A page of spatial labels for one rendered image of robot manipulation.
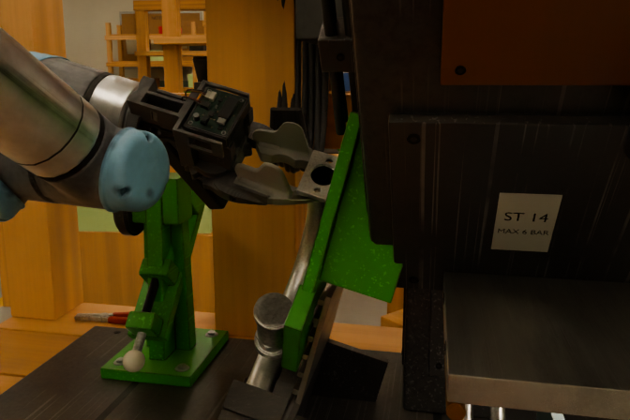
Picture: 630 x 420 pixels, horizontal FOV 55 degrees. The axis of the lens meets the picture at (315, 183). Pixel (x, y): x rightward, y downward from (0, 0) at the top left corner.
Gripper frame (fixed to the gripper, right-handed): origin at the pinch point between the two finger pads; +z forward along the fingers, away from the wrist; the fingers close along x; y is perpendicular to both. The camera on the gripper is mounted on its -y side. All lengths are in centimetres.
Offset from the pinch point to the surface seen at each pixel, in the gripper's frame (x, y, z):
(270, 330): -16.5, -0.4, 1.4
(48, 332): -15, -47, -41
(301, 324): -16.0, 2.3, 4.2
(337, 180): -5.1, 9.7, 3.5
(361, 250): -8.4, 4.7, 7.2
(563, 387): -20.2, 19.1, 21.3
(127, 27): 634, -692, -546
